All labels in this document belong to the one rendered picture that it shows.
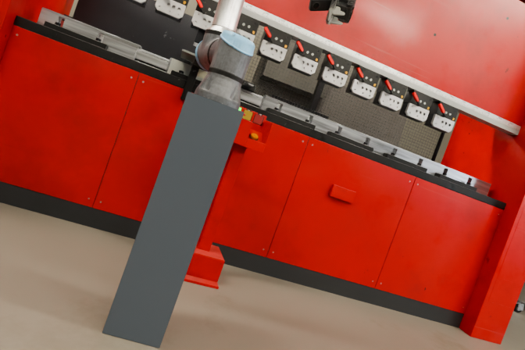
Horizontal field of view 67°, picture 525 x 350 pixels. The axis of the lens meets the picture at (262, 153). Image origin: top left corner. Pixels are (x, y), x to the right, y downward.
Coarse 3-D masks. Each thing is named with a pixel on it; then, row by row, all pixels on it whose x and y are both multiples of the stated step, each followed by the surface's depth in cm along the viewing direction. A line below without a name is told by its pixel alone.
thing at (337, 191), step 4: (332, 188) 228; (336, 188) 229; (340, 188) 229; (344, 188) 230; (332, 192) 228; (336, 192) 229; (340, 192) 230; (344, 192) 230; (348, 192) 231; (352, 192) 231; (332, 196) 229; (336, 196) 229; (340, 196) 230; (344, 196) 230; (348, 196) 231; (352, 196) 232; (344, 200) 231; (348, 200) 231; (352, 200) 232
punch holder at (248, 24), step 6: (240, 18) 219; (246, 18) 220; (252, 18) 221; (240, 24) 219; (246, 24) 220; (252, 24) 221; (258, 24) 222; (240, 30) 219; (246, 30) 221; (252, 30) 221; (246, 36) 221; (252, 36) 221
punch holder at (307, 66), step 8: (296, 48) 228; (304, 48) 229; (312, 48) 230; (320, 48) 231; (296, 56) 228; (312, 56) 231; (288, 64) 235; (296, 64) 229; (304, 64) 230; (312, 64) 231; (304, 72) 232; (312, 72) 231
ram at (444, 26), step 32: (256, 0) 220; (288, 0) 224; (384, 0) 237; (416, 0) 241; (448, 0) 246; (480, 0) 251; (512, 0) 256; (288, 32) 226; (320, 32) 230; (352, 32) 235; (384, 32) 239; (416, 32) 244; (448, 32) 248; (480, 32) 254; (512, 32) 259; (352, 64) 242; (384, 64) 241; (416, 64) 246; (448, 64) 251; (480, 64) 256; (512, 64) 261; (480, 96) 259; (512, 96) 264; (512, 128) 267
